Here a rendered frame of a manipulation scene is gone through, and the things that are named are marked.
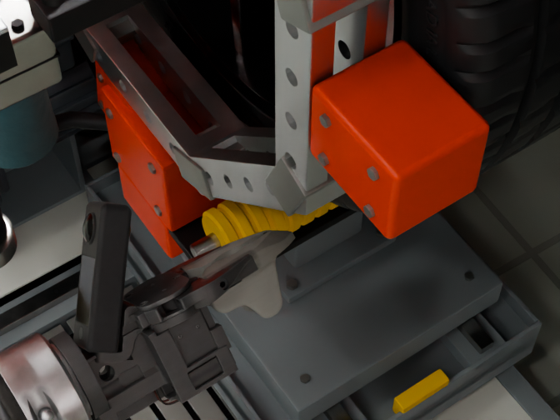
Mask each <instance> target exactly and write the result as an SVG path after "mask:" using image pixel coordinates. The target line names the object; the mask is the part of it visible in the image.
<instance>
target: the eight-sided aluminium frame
mask: <svg viewBox="0 0 560 420"><path fill-rule="evenodd" d="M389 2H390V0H275V128H273V127H249V126H248V125H247V124H245V123H244V122H242V121H241V120H239V119H238V117H237V116H236V115H235V114H234V113H233V111H232V110H231V109H230V108H229V107H228V105H227V104H226V103H225V102H224V101H223V100H222V99H221V98H220V97H219V95H218V94H217V93H216V92H215V91H214V89H213V88H212V87H211V86H210V85H209V83H208V82H207V81H206V80H205V79H204V77H203V76H202V75H201V74H200V73H199V71H198V70H197V69H196V68H195V67H194V66H193V65H192V64H191V63H190V61H189V60H188V59H187V58H186V57H185V55H184V54H183V53H182V52H181V51H180V49H179V48H178V47H177V46H176V45H175V43H174V42H173V41H172V40H171V38H170V37H169V36H168V35H167V34H166V33H165V32H164V31H163V30H162V29H161V27H160V26H159V25H158V24H157V23H156V21H155V20H154V19H153V18H152V17H151V15H150V14H149V13H148V11H147V10H146V8H145V7H144V6H143V4H142V3H141V2H140V3H139V4H137V5H135V6H133V7H130V8H129V9H127V10H124V11H122V12H120V13H118V14H116V15H114V16H112V17H109V18H107V19H105V20H103V21H101V22H99V23H97V24H95V25H93V26H91V27H88V28H86V29H84V30H82V31H81V32H78V33H75V34H74V35H75V36H76V38H77V40H78V41H79V43H80V44H81V46H82V48H83V50H84V51H85V53H86V54H87V56H88V58H89V59H90V61H91V62H92V63H94V62H95V60H97V62H98V64H99V65H100V67H101V68H102V70H103V71H104V72H105V73H106V75H107V76H108V78H109V79H110V81H111V82H112V84H113V85H114V86H115V87H116V89H117V90H118V91H119V92H120V93H121V94H122V96H123V97H124V98H125V99H126V101H127V102H128V103H129V105H130V106H131V107H132V109H133V110H134V111H135V113H136V114H137V115H138V116H139V117H140V118H141V119H142V121H143V122H144V123H145V125H146V126H147V127H148V129H149V130H150V131H151V133H152V134H153V135H154V137H155V138H156V139H157V140H158V141H159V142H160V143H161V145H162V146H163V147H164V149H165V150H166V151H167V153H168V154H169V155H170V156H171V158H172V159H173V161H174V162H175V163H176V164H177V165H178V167H179V170H180V173H181V175H182V177H183V178H184V179H185V180H187V181H188V182H189V183H190V184H191V185H193V186H194V187H195V188H196V189H197V190H198V191H199V193H200V194H201V195H203V196H205V197H206V198H208V199H209V200H210V201H212V200H214V199H215V198H220V199H224V200H228V201H233V202H238V203H246V204H250V205H254V206H259V207H263V208H271V209H276V210H280V211H284V212H285V213H286V214H287V216H289V217H290V216H292V215H293V214H295V213H296V214H301V215H308V214H309V213H311V212H313V211H315V210H317V209H319V208H320V207H322V206H324V205H325V204H327V203H330V202H331V201H332V200H334V199H336V198H338V197H340V196H342V195H343V194H344V193H345V191H344V190H343V189H342V188H341V187H340V186H339V184H338V183H337V182H336V181H335V180H334V179H333V177H332V176H331V175H330V174H329V173H328V172H327V170H326V169H325V168H324V167H323V166H322V165H321V163H320V162H319V161H318V160H317V159H316V158H315V157H314V156H313V155H312V152H311V150H310V144H311V120H312V95H313V87H314V86H315V85H316V84H317V83H320V82H321V81H323V80H325V79H327V78H330V77H331V76H332V75H334V74H336V73H339V72H341V71H342V70H344V69H346V68H348V67H350V66H352V65H353V64H355V63H358V62H360V61H361V60H363V59H364V58H367V57H369V56H371V55H373V54H374V53H376V52H378V51H380V50H382V49H384V48H385V42H386V34H387V25H388V10H389ZM131 40H134V41H135V43H136V44H137V45H138V46H139V48H140V49H141V51H142V52H143V54H144V55H145V57H146V58H147V60H148V61H149V62H150V63H151V64H152V66H153V67H154V69H155V70H156V72H157V73H158V75H159V76H160V78H161V79H162V80H163V81H164V82H165V83H166V85H167V86H168V87H169V88H170V90H171V91H172V92H173V94H174V95H175V96H176V97H177V99H178V100H179V101H180V102H181V103H182V105H183V106H184V107H185V108H186V109H187V110H188V111H189V113H190V114H191V115H192V116H193V118H194V119H195V120H196V121H197V123H198V124H199V125H200V126H201V127H202V129H203V130H204V131H202V132H200V133H199V134H197V135H196V134H195V133H194V132H193V130H192V129H191V128H190V127H189V126H188V125H187V124H186V123H185V121H184V120H183V119H182V118H181V116H180V115H179V114H178V112H177V111H176V110H175V109H174V108H173V106H172V105H171V104H170V102H169V101H168V100H167V99H166V98H165V97H164V96H163V94H162V93H161V92H160V91H159V90H158V88H157V87H156V86H155V85H154V83H153V82H152V81H151V79H150V78H149V77H148V76H147V74H146V73H145V72H144V71H143V70H142V69H141V68H140V67H139V65H138V64H137V63H136V61H135V60H134V59H133V58H132V56H131V55H130V54H129V53H128V51H127V50H126V49H125V48H124V46H123V45H122V44H124V43H127V42H129V41H131Z"/></svg>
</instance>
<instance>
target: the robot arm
mask: <svg viewBox="0 0 560 420"><path fill-rule="evenodd" d="M131 216H132V211H131V209H130V207H129V206H127V205H124V204H118V203H113V202H98V201H92V202H90V203H89V204H88V205H87V207H86V215H85V220H84V222H83V225H82V234H83V241H82V257H81V267H80V275H79V284H78V292H77V308H76V317H75V326H74V334H73V339H72V338H71V337H70V336H69V335H68V334H67V333H66V332H65V331H63V332H60V333H59V334H58V335H56V336H54V337H52V338H50V339H49V340H47V339H46V338H45V337H44V336H43V335H42V334H41V333H38V332H35V333H34V334H32V335H31V336H29V337H26V338H25V339H23V340H22V341H20V342H18V343H16V344H14V345H12V346H11V347H9V348H7V349H5V350H4V351H2V352H0V420H92V417H93V419H94V420H126V419H128V418H130V417H131V416H133V415H134V414H136V413H138V412H140V411H142V410H143V409H144V408H146V407H148V406H150V405H151V404H153V403H155V402H156V401H160V402H161V403H163V404H165V405H172V404H174V403H177V402H181V403H185V402H186V401H187V400H189V399H190V398H192V397H194V396H196V395H197V394H199V393H200V392H202V391H204V390H205V389H207V388H209V387H211V386H212V385H213V384H215V383H217V382H219V381H221V380H222V379H224V378H225V377H227V376H229V375H230V374H232V373H234V372H236V371H237V370H238V367H237V365H236V362H235V360H234V358H233V355H232V354H231V352H230V349H229V348H230V347H231V344H230V342H229V341H228V337H227V335H226V333H225V332H224V330H223V327H222V325H221V324H219V323H215V322H214V320H213V317H212V315H211V313H210V312H209V310H208V307H207V306H212V308H213V309H214V310H215V311H217V312H219V313H229V312H231V311H232V310H234V309H236V308H238V307H242V308H243V309H245V310H246V311H249V312H251V311H254V312H256V313H257V314H259V315H260V316H261V317H263V318H271V317H273V316H275V315H276V314H277V313H278V312H279V311H280V309H281V307H282V305H283V299H282V294H281V289H280V284H279V280H278V271H277V267H276V257H277V255H278V254H279V253H281V252H282V251H283V250H284V249H286V248H287V247H288V246H289V245H290V243H291V242H292V241H293V240H294V239H295V237H294V234H293V233H292V232H289V231H275V230H265V231H262V232H258V233H255V234H253V235H250V236H247V237H243V238H241V239H238V240H236V241H234V242H230V243H228V244H226V245H224V246H220V247H216V248H214V249H212V250H210V251H208V252H205V253H203V254H201V255H198V256H196V257H193V258H191V259H189V260H187V261H186V262H182V263H180V264H179V265H177V266H176V267H173V268H171V269H170V270H168V271H166V272H165V273H163V274H160V275H157V276H156V277H152V278H150V279H148V280H147V281H145V282H143V283H141V284H139V285H138V286H136V287H135V288H134V289H132V290H131V291H129V292H127V293H126V294H125V295H124V296H123V292H124V283H125V275H126V266H127V257H128V241H129V237H130V232H131V227H130V224H131ZM78 346H79V347H80V348H83V350H81V351H80V349H79V348H78ZM103 366H105V368H104V370H103V371H102V372H101V373H99V371H100V369H101V368H102V367H103ZM173 388H174V390H175V391H174V390H173ZM163 397H165V398H167V399H166V400H162V399H161V398H163ZM174 399H177V400H175V401H173V400H174ZM169 400H170V401H172V402H167V401H169ZM91 415H92V417H91Z"/></svg>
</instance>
